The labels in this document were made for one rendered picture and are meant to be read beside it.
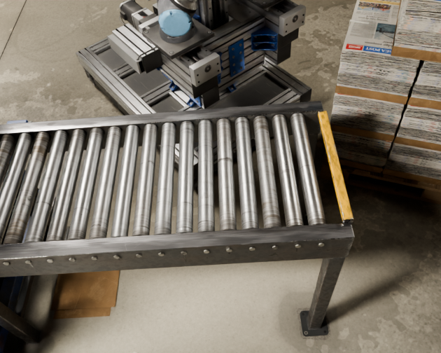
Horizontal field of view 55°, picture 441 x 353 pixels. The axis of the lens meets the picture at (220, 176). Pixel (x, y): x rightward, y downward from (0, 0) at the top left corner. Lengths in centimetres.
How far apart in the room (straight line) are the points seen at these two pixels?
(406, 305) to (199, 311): 90
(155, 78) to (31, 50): 125
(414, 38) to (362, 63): 21
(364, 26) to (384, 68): 21
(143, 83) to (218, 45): 80
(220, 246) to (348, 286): 97
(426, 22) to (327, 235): 83
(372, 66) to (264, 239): 88
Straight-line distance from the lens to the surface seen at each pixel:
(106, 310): 209
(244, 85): 250
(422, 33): 170
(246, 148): 141
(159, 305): 204
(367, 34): 185
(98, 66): 283
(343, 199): 129
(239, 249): 124
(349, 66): 181
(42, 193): 147
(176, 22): 163
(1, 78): 346
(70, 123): 164
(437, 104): 191
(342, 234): 125
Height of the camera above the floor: 187
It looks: 53 degrees down
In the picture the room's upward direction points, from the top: 7 degrees counter-clockwise
